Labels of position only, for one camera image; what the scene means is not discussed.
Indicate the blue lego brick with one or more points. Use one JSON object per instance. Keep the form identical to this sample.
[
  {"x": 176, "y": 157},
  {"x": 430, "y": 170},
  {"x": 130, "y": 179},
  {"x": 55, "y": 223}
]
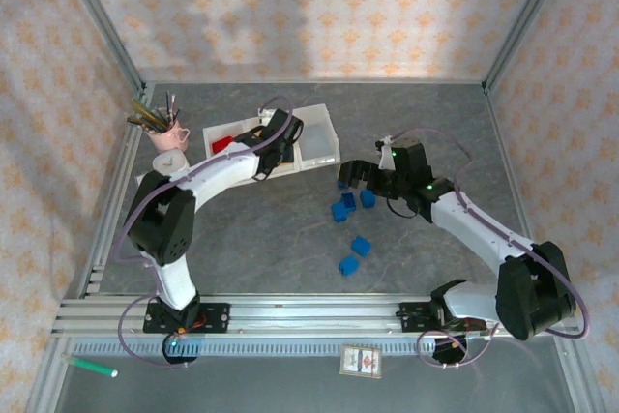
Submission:
[
  {"x": 367, "y": 198},
  {"x": 349, "y": 266},
  {"x": 361, "y": 245},
  {"x": 342, "y": 185},
  {"x": 340, "y": 213},
  {"x": 348, "y": 201}
]

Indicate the red lego brick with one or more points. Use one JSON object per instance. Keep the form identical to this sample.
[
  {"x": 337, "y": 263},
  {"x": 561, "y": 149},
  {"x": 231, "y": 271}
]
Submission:
[{"x": 222, "y": 144}]

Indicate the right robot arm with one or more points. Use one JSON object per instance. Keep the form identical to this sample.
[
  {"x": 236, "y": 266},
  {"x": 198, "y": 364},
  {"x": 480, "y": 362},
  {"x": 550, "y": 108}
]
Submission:
[{"x": 474, "y": 229}]

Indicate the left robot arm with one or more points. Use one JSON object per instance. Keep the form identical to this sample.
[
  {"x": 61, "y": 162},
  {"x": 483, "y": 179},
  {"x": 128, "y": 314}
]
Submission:
[{"x": 217, "y": 171}]

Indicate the small white clock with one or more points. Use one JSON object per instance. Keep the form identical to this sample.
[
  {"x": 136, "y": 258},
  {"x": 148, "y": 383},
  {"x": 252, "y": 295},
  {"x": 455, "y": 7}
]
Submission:
[{"x": 169, "y": 160}]

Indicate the pink mug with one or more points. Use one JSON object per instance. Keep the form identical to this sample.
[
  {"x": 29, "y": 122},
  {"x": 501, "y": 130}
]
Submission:
[{"x": 167, "y": 139}]

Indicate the yellow-green pencil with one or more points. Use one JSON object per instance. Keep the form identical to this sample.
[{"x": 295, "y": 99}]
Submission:
[{"x": 142, "y": 110}]

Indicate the brown pencil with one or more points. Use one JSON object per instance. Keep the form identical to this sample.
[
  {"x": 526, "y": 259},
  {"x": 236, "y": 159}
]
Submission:
[{"x": 138, "y": 121}]

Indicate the playing card box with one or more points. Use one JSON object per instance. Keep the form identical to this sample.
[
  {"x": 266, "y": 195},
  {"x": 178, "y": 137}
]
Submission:
[{"x": 361, "y": 361}]

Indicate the green marker pen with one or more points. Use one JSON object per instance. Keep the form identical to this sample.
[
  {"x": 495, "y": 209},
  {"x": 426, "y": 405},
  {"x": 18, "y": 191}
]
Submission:
[{"x": 92, "y": 367}]

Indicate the aluminium front rail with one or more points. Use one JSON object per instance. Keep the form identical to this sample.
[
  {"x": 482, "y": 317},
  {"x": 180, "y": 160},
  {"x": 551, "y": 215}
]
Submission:
[{"x": 309, "y": 314}]

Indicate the aluminium side rail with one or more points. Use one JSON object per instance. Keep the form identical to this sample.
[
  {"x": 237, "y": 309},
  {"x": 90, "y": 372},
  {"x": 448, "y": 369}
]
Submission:
[{"x": 116, "y": 181}]

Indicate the aluminium frame post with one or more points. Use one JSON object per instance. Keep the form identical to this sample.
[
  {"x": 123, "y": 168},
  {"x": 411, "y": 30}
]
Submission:
[
  {"x": 527, "y": 16},
  {"x": 101, "y": 21}
]

